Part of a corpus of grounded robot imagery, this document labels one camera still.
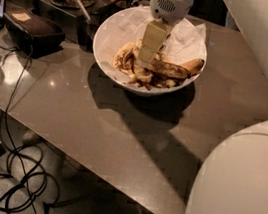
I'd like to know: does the white ceramic bowl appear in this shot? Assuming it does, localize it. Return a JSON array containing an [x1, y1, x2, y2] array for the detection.
[[93, 6, 207, 97]]

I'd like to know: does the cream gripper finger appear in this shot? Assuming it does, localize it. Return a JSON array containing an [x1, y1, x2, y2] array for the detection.
[[137, 20, 172, 68]]

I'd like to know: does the spotted brown banana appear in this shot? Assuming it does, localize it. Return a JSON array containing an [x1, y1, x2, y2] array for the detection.
[[128, 37, 195, 82]]

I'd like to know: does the pile of overripe bananas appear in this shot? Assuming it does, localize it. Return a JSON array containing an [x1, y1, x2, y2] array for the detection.
[[112, 42, 187, 90]]

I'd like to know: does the metal scoop with white handle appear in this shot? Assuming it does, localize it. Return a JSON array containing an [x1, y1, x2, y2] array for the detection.
[[74, 0, 91, 24]]

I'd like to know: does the black tray under jars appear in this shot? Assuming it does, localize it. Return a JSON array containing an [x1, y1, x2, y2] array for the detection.
[[7, 0, 137, 49]]

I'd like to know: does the white rounded gripper body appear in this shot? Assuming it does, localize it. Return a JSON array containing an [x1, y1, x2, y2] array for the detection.
[[149, 0, 194, 25]]

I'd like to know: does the brown-tipped banana at right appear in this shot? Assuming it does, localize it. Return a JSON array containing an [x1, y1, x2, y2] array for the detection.
[[181, 58, 205, 77]]

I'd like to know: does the white paper liner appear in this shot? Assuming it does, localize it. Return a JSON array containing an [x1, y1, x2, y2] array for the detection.
[[92, 0, 211, 97]]

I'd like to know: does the black zippered case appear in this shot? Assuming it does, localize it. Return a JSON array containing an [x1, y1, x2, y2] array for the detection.
[[4, 9, 65, 59]]

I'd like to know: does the black cable bundle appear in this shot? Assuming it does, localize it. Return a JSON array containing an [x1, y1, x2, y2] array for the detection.
[[0, 40, 93, 214]]

